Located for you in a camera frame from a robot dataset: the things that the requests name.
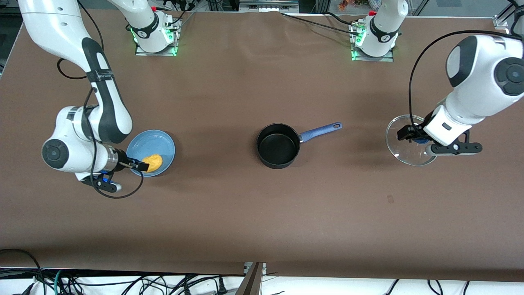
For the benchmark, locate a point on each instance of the yellow potato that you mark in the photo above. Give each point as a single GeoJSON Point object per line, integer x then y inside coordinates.
{"type": "Point", "coordinates": [155, 164]}

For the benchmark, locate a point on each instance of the glass lid with blue knob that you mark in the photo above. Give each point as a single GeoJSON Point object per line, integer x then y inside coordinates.
{"type": "Point", "coordinates": [399, 152]}

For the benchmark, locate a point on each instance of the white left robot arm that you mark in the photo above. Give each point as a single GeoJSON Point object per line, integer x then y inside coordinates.
{"type": "Point", "coordinates": [483, 82]}

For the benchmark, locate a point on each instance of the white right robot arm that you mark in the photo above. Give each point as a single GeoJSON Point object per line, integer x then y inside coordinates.
{"type": "Point", "coordinates": [61, 24]}

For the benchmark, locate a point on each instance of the blue round plate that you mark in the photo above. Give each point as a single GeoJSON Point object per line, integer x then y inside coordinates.
{"type": "Point", "coordinates": [151, 141]}

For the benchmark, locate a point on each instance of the aluminium corner extrusion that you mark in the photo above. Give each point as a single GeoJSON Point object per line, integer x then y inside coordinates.
{"type": "Point", "coordinates": [500, 21]}

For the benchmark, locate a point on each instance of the brown table cover sheet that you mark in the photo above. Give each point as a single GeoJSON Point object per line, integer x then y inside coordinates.
{"type": "Point", "coordinates": [245, 221]}

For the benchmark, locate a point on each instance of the black power plug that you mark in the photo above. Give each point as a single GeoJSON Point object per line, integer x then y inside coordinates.
{"type": "Point", "coordinates": [222, 288]}

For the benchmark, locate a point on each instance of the aluminium table leg profile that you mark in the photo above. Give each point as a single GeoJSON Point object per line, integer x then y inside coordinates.
{"type": "Point", "coordinates": [251, 283]}

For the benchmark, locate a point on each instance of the grey equipment box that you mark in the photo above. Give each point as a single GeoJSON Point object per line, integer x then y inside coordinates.
{"type": "Point", "coordinates": [266, 5]}

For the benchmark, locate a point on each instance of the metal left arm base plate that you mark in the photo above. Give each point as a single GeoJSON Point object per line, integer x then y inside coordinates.
{"type": "Point", "coordinates": [380, 59]}

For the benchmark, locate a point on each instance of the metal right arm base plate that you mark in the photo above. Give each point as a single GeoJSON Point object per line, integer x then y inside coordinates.
{"type": "Point", "coordinates": [174, 41]}

